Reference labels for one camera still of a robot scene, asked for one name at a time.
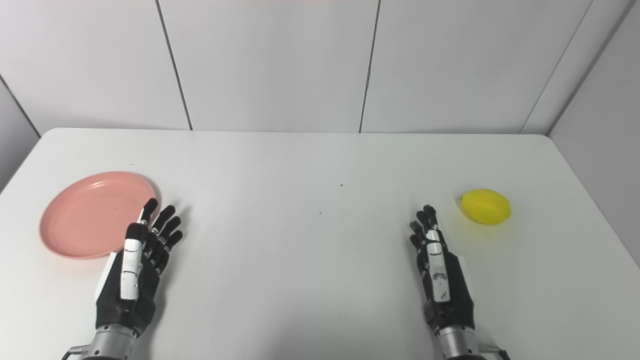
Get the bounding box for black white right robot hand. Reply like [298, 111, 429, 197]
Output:
[409, 204, 476, 335]

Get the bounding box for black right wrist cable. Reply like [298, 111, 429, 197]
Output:
[479, 342, 511, 360]

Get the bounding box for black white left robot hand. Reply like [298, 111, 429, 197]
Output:
[95, 197, 184, 337]

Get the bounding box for pink round plate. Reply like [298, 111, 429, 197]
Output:
[39, 171, 157, 260]

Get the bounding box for yellow lemon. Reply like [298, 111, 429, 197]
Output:
[460, 188, 512, 226]

